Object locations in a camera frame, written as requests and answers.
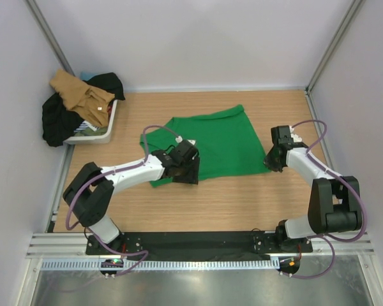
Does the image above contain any green tank top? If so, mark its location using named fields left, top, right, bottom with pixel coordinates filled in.
left=165, top=105, right=270, bottom=181

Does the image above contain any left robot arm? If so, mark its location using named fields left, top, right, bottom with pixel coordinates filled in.
left=63, top=140, right=200, bottom=255

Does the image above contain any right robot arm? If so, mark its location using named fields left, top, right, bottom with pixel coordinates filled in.
left=264, top=126, right=364, bottom=252

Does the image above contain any black tank top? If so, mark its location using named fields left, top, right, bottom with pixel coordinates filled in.
left=85, top=73, right=125, bottom=101

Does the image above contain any tan tank top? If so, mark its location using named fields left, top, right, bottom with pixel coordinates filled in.
left=49, top=69, right=115, bottom=128

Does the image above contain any white laundry bin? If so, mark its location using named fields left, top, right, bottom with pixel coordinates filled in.
left=64, top=100, right=118, bottom=145

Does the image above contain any camouflage garment in bin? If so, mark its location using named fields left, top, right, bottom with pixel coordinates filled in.
left=73, top=127, right=108, bottom=137

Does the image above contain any striped garment in bin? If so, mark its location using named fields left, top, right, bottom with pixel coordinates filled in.
left=74, top=120, right=93, bottom=133

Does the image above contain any black garment over bin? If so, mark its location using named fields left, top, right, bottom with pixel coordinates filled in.
left=41, top=93, right=84, bottom=147

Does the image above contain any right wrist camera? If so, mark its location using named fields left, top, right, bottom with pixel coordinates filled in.
left=289, top=126, right=303, bottom=143

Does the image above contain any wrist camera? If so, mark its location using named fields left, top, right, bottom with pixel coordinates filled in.
left=289, top=126, right=303, bottom=143
left=175, top=136, right=197, bottom=152

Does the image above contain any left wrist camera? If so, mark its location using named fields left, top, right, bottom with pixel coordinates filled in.
left=175, top=136, right=197, bottom=152

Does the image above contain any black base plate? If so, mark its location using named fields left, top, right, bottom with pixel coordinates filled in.
left=85, top=228, right=313, bottom=273

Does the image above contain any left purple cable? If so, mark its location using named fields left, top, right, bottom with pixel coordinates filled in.
left=65, top=124, right=183, bottom=277

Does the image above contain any slotted cable duct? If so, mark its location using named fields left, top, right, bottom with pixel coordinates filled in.
left=41, top=258, right=280, bottom=272

